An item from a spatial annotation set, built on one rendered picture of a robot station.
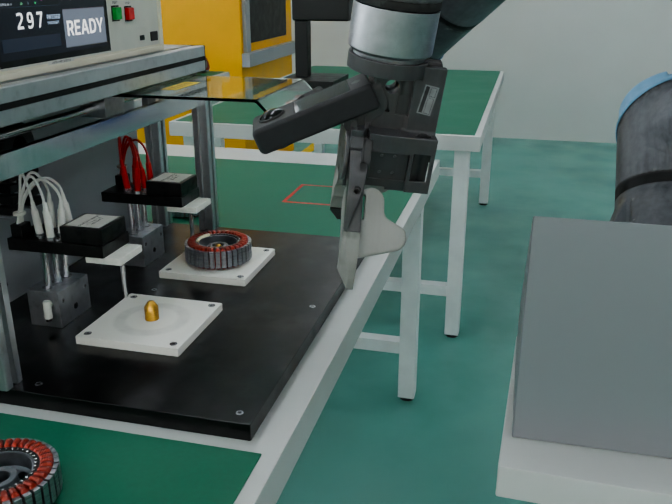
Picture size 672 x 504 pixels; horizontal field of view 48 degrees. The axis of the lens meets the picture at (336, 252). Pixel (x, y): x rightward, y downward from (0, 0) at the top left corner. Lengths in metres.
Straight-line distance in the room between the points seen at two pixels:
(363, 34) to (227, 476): 0.46
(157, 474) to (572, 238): 0.49
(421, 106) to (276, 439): 0.41
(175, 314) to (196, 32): 3.77
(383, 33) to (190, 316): 0.58
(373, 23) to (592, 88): 5.64
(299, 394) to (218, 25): 3.90
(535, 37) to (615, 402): 5.44
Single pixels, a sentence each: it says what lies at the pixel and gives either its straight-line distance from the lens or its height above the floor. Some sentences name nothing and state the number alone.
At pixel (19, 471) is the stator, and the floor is 0.76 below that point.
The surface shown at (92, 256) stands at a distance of 1.05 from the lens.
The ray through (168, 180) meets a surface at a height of 0.92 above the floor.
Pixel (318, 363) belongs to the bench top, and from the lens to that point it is 1.01.
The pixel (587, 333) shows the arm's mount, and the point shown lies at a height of 0.89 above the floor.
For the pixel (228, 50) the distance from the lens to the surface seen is 4.70.
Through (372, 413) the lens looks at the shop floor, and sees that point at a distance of 2.30.
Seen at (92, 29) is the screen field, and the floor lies 1.16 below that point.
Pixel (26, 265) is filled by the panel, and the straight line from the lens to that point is 1.26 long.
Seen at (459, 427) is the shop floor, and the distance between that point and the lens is 2.26.
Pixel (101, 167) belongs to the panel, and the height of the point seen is 0.91.
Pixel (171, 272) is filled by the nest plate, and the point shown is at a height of 0.78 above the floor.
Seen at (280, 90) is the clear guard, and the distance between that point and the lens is 1.22.
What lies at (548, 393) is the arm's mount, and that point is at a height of 0.81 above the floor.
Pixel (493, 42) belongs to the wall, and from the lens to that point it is 6.21.
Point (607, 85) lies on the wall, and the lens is 6.26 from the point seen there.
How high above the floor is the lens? 1.23
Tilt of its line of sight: 20 degrees down
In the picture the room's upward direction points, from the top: straight up
